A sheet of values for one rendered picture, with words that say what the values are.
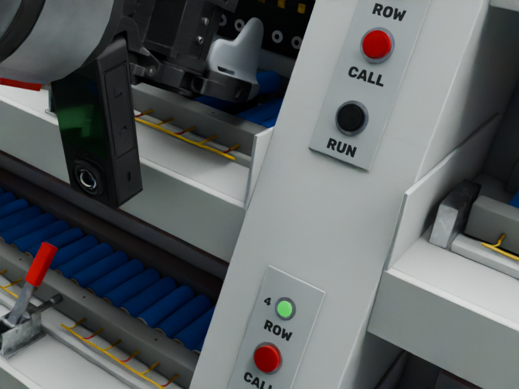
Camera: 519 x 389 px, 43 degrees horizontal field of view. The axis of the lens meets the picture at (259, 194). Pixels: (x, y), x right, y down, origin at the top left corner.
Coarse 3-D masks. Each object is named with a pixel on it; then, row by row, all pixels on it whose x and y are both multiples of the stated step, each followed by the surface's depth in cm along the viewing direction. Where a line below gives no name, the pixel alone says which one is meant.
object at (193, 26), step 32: (128, 0) 36; (160, 0) 38; (192, 0) 38; (224, 0) 41; (128, 32) 37; (160, 32) 38; (192, 32) 39; (160, 64) 38; (192, 64) 40; (192, 96) 41
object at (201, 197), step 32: (288, 64) 59; (0, 96) 52; (32, 96) 53; (0, 128) 53; (32, 128) 51; (32, 160) 52; (64, 160) 50; (160, 160) 46; (192, 160) 47; (224, 160) 48; (256, 160) 40; (160, 192) 46; (192, 192) 44; (224, 192) 43; (160, 224) 47; (192, 224) 45; (224, 224) 43; (224, 256) 44
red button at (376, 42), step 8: (376, 32) 37; (384, 32) 37; (368, 40) 37; (376, 40) 37; (384, 40) 37; (368, 48) 37; (376, 48) 37; (384, 48) 37; (368, 56) 37; (376, 56) 37
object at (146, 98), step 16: (144, 96) 51; (160, 96) 50; (176, 96) 51; (144, 112) 50; (160, 112) 51; (176, 112) 50; (192, 112) 49; (208, 112) 49; (224, 112) 49; (160, 128) 49; (192, 128) 49; (208, 128) 49; (224, 128) 48; (240, 128) 47; (256, 128) 48; (224, 144) 48; (240, 144) 48
